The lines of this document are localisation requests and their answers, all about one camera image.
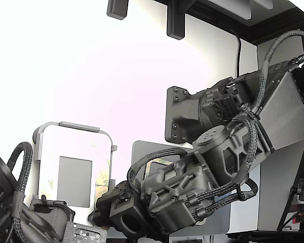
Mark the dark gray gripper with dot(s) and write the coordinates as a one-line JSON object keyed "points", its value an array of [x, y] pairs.
{"points": [[117, 205]]}

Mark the dark gray six-joint robot arm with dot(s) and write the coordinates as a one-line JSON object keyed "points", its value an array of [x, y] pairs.
{"points": [[283, 114]]}

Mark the perforated black circuit board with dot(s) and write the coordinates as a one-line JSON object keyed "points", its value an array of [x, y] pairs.
{"points": [[83, 234]]}

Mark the white panel with gray window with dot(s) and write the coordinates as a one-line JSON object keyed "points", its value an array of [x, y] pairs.
{"points": [[74, 182]]}

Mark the gray metal plate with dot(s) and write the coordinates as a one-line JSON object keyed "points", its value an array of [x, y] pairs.
{"points": [[139, 157]]}

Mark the gray plastic jig fixture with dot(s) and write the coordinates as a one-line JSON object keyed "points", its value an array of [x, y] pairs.
{"points": [[78, 126]]}

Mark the dark idle robot wrist assembly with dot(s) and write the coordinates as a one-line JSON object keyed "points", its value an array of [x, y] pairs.
{"points": [[2, 182]]}

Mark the tall light gray box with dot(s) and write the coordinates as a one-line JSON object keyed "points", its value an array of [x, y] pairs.
{"points": [[273, 202]]}

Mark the wide light gray panel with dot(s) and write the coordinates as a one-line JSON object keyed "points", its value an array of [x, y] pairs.
{"points": [[233, 8]]}

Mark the narrow light gray panel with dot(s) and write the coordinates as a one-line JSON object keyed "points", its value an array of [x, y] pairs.
{"points": [[263, 3]]}

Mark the dark arm base mount plate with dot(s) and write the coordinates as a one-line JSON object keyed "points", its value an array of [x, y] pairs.
{"points": [[177, 114]]}

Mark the short dark bracket block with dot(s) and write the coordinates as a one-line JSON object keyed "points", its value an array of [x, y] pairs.
{"points": [[117, 10]]}

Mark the long dark bracket block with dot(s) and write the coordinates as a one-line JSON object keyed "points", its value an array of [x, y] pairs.
{"points": [[176, 22]]}

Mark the black frame beam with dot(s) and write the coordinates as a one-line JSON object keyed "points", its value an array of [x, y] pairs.
{"points": [[281, 22]]}

